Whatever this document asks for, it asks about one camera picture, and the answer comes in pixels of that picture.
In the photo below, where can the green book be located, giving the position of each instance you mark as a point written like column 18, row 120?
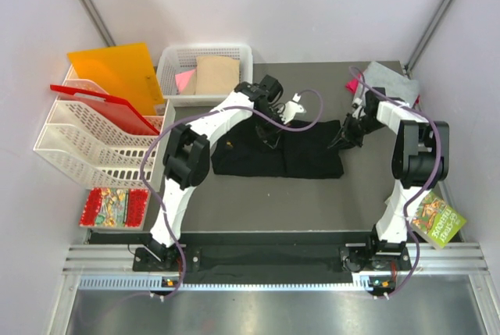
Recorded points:
column 436, row 221

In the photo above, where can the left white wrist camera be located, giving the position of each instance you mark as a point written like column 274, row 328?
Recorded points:
column 291, row 109

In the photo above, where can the white file rack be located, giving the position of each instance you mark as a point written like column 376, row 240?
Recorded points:
column 89, row 149

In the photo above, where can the tan folded t shirt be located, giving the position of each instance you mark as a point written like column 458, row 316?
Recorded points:
column 216, row 75

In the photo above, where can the pink item in basket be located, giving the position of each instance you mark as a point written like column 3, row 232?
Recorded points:
column 186, row 82

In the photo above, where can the black t shirt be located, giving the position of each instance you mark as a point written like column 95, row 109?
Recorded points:
column 303, row 155

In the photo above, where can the orange plastic folder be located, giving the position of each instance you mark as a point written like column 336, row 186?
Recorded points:
column 124, row 71

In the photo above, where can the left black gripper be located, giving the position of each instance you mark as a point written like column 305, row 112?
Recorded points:
column 271, row 137

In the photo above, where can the folded grey t shirt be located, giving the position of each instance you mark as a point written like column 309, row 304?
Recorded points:
column 394, row 84

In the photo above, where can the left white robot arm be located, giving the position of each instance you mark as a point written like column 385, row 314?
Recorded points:
column 187, row 159

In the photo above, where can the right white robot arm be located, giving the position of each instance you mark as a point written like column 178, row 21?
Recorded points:
column 419, row 161

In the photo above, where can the folded pink t shirt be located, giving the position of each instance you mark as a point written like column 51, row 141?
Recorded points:
column 353, row 84

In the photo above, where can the red comic book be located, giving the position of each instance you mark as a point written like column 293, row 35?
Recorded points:
column 111, row 208

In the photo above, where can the red plastic folder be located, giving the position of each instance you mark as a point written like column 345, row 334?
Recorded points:
column 115, row 109

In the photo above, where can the white plastic basket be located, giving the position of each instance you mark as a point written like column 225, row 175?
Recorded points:
column 181, row 58

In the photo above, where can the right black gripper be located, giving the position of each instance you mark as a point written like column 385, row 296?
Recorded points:
column 346, row 139

